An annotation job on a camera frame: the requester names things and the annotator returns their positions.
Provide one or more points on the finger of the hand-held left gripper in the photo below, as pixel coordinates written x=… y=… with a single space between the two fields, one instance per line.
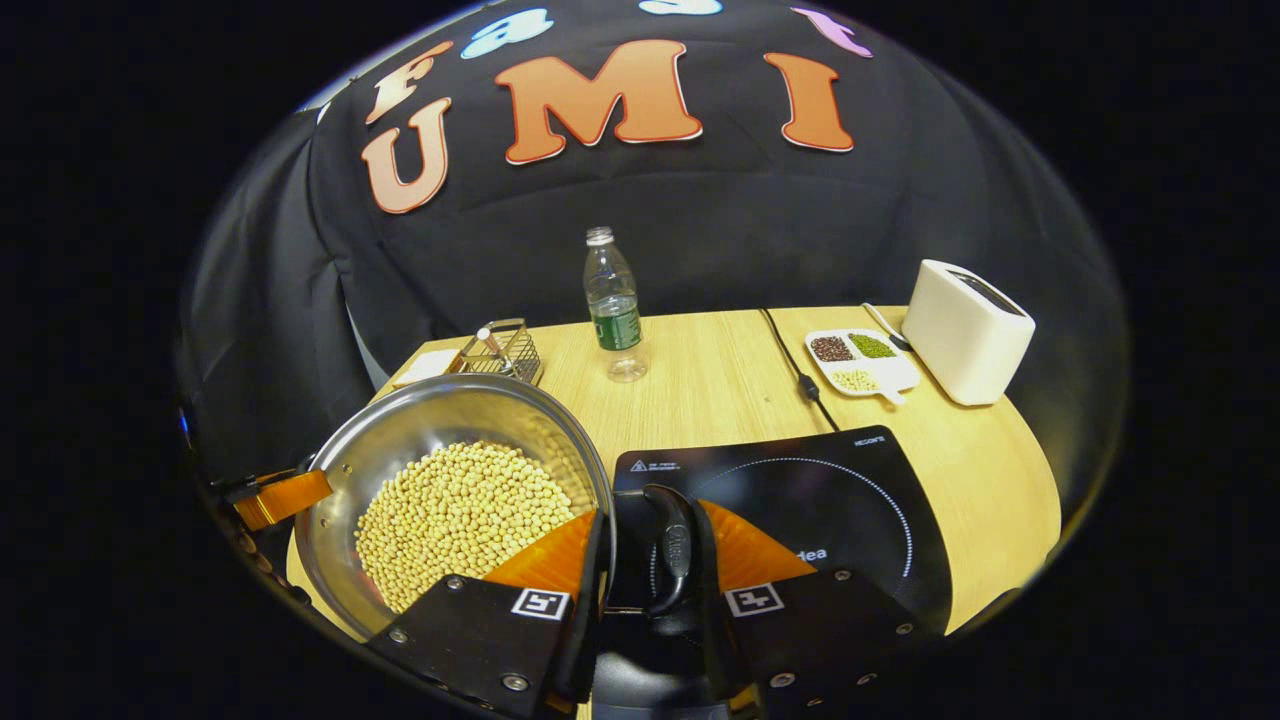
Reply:
x=285 y=498

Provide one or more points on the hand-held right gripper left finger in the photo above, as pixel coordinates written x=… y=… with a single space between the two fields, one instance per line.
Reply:
x=595 y=600

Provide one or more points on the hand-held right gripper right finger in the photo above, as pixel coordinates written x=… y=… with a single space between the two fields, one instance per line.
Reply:
x=712 y=630

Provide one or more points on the stainless steel pot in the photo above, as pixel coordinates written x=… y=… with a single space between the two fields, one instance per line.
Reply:
x=400 y=430

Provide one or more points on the black induction cooktop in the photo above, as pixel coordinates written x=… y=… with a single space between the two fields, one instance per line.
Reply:
x=850 y=500

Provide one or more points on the pile of soybeans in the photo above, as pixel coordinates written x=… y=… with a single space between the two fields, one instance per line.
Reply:
x=455 y=520

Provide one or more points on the white tipped wooden stick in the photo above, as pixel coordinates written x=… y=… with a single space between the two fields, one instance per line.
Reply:
x=488 y=340

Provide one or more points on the clear plastic water bottle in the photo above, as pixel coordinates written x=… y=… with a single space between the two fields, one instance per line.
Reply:
x=613 y=300

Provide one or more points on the white divided bean dish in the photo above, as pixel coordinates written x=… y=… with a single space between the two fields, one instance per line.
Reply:
x=880 y=370

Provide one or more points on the white toaster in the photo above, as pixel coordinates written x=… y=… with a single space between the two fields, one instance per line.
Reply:
x=965 y=340

